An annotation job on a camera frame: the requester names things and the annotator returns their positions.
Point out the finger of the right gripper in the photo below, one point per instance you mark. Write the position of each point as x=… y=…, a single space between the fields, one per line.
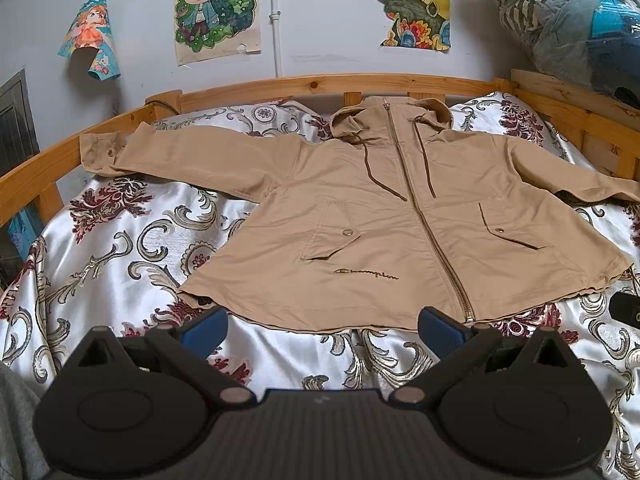
x=625 y=308

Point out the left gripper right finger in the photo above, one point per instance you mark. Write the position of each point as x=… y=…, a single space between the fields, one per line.
x=461 y=350

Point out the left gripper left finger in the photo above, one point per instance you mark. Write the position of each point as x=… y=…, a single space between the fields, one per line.
x=184 y=350

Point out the tan hooded zip jacket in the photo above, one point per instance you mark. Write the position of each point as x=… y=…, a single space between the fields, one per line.
x=395 y=212

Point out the bagged pile of clothes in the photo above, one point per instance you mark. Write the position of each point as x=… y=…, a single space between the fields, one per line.
x=589 y=43

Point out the floral satin bed cover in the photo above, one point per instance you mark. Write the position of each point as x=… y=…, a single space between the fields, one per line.
x=118 y=252

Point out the grey cloth at corner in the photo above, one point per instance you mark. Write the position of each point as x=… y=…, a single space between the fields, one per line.
x=20 y=454

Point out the curled orange character poster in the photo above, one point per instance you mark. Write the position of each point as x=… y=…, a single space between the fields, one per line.
x=91 y=30

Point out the anime girl poster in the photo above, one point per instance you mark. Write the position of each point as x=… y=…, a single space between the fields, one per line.
x=206 y=29

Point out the colourful landscape poster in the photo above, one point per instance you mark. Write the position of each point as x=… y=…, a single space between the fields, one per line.
x=418 y=24

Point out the wooden bed frame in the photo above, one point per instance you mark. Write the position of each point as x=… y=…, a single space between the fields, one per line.
x=580 y=115

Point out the dark window frame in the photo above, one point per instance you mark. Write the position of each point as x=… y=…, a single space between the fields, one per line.
x=18 y=141

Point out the white wall pipe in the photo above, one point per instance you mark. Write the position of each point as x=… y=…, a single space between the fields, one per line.
x=274 y=18

